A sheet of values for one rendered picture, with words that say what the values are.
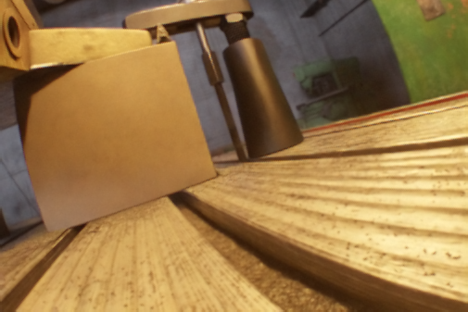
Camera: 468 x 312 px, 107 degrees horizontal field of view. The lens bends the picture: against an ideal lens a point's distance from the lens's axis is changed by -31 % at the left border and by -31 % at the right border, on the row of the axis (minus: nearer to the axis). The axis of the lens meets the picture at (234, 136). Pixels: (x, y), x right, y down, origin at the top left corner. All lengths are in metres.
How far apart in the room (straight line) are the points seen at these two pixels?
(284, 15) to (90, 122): 6.90
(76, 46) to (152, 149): 0.13
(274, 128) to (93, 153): 0.20
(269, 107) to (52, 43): 0.25
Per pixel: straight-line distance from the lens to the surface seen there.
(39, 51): 0.27
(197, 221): 0.19
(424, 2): 0.80
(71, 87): 0.26
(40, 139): 0.26
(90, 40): 0.28
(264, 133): 0.30
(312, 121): 4.28
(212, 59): 0.33
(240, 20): 0.35
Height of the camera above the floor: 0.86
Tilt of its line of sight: level
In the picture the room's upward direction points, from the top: 18 degrees counter-clockwise
